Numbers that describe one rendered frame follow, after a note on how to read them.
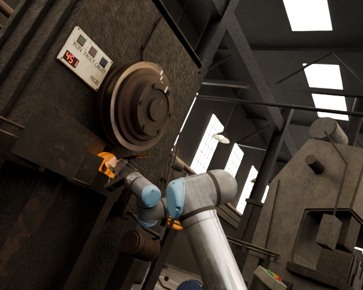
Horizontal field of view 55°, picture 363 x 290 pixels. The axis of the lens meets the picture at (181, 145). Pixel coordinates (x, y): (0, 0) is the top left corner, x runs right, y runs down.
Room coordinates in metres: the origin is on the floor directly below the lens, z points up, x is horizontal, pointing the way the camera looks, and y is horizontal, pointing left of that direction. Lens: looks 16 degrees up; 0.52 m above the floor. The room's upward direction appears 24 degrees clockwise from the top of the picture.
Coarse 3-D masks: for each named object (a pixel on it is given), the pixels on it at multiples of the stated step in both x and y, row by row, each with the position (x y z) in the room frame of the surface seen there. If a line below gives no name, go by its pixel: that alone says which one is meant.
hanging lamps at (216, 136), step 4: (188, 0) 7.50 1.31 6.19; (184, 8) 7.50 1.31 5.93; (180, 16) 7.51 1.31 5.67; (176, 24) 7.51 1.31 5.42; (244, 80) 10.71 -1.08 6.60; (220, 132) 10.59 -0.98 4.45; (224, 132) 10.63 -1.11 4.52; (212, 136) 10.85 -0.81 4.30; (216, 136) 10.89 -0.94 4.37; (220, 136) 10.69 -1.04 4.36; (224, 136) 10.43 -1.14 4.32; (220, 140) 10.98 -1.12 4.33; (224, 140) 10.89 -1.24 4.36; (228, 140) 10.68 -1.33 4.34; (252, 180) 14.06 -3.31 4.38
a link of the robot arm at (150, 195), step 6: (138, 180) 1.55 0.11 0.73; (144, 180) 1.55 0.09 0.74; (132, 186) 1.56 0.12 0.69; (138, 186) 1.53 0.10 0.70; (144, 186) 1.52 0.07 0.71; (150, 186) 1.51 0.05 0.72; (156, 186) 1.54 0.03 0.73; (132, 192) 1.57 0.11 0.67; (138, 192) 1.53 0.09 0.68; (144, 192) 1.50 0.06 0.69; (150, 192) 1.50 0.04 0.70; (156, 192) 1.52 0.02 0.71; (138, 198) 1.54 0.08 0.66; (144, 198) 1.50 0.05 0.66; (150, 198) 1.51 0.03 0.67; (156, 198) 1.53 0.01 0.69; (138, 204) 1.57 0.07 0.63; (144, 204) 1.53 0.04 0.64; (150, 204) 1.53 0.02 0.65; (156, 204) 1.56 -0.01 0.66
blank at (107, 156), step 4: (104, 152) 1.70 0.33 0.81; (108, 152) 1.72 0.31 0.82; (100, 156) 1.68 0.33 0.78; (104, 156) 1.69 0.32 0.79; (108, 156) 1.71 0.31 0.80; (112, 156) 1.73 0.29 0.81; (104, 160) 1.70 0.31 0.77; (108, 160) 1.72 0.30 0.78; (116, 160) 1.76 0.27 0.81; (100, 168) 1.70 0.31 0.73; (108, 172) 1.76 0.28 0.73; (112, 176) 1.78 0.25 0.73
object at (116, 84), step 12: (120, 72) 1.58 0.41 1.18; (132, 72) 1.59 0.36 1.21; (108, 84) 1.59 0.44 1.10; (120, 84) 1.57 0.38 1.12; (168, 84) 1.80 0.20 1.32; (108, 96) 1.58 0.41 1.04; (108, 108) 1.60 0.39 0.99; (108, 120) 1.63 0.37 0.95; (108, 132) 1.70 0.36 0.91; (120, 132) 1.68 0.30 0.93; (120, 144) 1.77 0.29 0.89; (132, 144) 1.77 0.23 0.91
